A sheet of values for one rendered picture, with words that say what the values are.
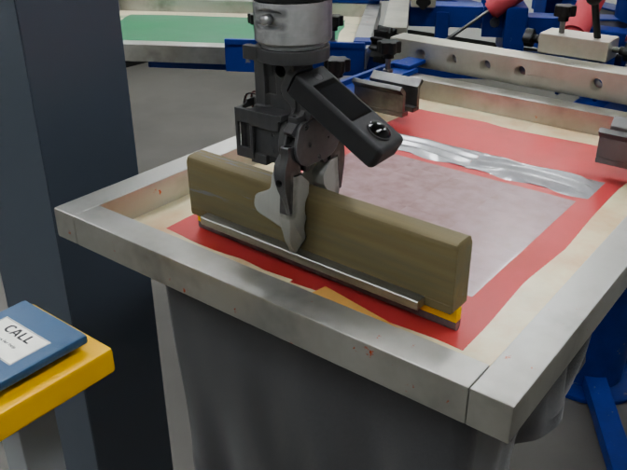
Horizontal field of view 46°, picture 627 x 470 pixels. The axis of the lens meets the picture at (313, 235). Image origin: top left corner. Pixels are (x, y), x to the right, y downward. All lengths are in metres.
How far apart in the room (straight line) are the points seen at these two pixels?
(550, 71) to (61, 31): 0.80
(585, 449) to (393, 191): 1.23
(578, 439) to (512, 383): 1.51
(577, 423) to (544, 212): 1.24
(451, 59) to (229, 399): 0.80
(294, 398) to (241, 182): 0.26
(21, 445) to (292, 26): 0.47
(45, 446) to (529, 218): 0.62
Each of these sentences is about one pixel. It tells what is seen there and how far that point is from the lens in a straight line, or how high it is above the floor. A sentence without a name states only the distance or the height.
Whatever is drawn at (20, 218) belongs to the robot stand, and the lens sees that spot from 1.27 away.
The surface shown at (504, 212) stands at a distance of 0.99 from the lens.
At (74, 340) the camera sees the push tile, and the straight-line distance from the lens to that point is 0.72.
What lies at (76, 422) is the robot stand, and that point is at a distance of 1.45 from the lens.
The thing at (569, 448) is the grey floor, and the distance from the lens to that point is 2.09.
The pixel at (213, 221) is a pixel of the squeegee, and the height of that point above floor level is 0.99.
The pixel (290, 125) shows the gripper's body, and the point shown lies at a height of 1.13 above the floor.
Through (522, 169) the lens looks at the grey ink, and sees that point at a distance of 1.11.
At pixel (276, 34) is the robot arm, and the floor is 1.22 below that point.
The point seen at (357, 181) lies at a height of 0.95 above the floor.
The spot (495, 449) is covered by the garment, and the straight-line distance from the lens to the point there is 0.87.
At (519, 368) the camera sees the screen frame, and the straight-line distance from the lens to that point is 0.64.
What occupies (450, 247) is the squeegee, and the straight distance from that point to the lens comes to 0.68.
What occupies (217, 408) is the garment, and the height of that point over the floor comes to 0.70.
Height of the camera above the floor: 1.37
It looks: 27 degrees down
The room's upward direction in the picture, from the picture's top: straight up
